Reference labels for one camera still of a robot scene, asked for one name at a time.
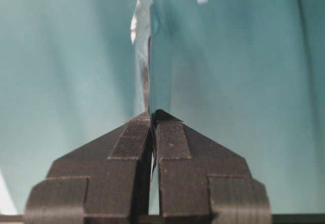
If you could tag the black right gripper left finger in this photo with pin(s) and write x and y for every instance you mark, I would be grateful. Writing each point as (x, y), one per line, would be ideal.
(104, 181)

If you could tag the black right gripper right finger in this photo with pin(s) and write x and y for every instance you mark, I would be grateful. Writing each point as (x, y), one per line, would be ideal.
(201, 181)

